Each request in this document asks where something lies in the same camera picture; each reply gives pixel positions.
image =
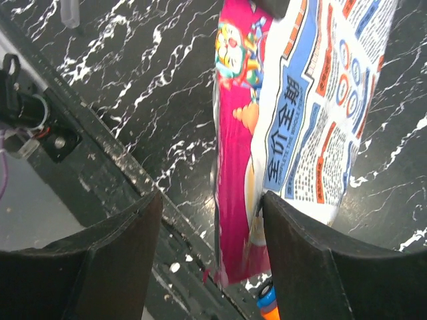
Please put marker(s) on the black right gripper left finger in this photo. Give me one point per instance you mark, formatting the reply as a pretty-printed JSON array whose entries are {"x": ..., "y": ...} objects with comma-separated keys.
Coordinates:
[{"x": 101, "y": 272}]

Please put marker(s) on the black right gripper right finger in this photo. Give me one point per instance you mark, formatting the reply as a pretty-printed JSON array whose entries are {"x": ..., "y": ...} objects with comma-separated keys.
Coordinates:
[{"x": 321, "y": 273}]

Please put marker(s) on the pink pet food bag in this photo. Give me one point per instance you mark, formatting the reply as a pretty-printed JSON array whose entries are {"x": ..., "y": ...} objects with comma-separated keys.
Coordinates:
[{"x": 290, "y": 104}]

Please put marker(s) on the clear plastic scoop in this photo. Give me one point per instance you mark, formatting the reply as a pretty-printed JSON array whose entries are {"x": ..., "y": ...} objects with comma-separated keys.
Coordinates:
[{"x": 70, "y": 13}]

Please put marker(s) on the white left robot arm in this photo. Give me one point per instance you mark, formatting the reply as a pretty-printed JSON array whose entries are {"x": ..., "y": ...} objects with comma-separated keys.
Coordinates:
[{"x": 19, "y": 109}]

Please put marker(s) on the blue orange toy car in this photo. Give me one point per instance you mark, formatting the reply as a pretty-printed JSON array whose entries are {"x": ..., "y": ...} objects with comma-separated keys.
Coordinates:
[{"x": 267, "y": 302}]

